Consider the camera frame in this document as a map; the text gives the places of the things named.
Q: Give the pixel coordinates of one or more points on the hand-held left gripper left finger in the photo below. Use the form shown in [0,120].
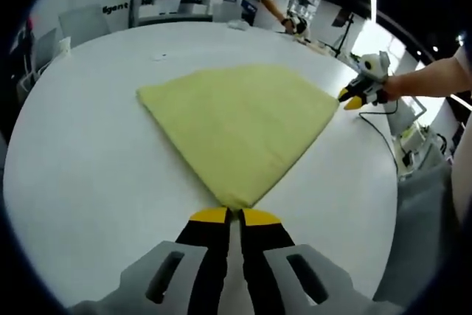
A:
[210,256]

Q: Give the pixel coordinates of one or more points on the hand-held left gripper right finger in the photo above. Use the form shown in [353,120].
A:
[262,256]

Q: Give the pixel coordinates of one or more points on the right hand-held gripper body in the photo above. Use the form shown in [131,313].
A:
[372,86]

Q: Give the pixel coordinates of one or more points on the yellow blue grey garment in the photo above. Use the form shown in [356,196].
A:
[236,127]

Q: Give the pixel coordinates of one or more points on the person's right hand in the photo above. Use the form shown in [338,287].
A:
[396,88]

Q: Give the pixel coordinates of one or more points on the black tripod stand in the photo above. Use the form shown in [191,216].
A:
[341,36]

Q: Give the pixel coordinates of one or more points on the white crumpled cloth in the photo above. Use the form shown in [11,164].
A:
[238,25]

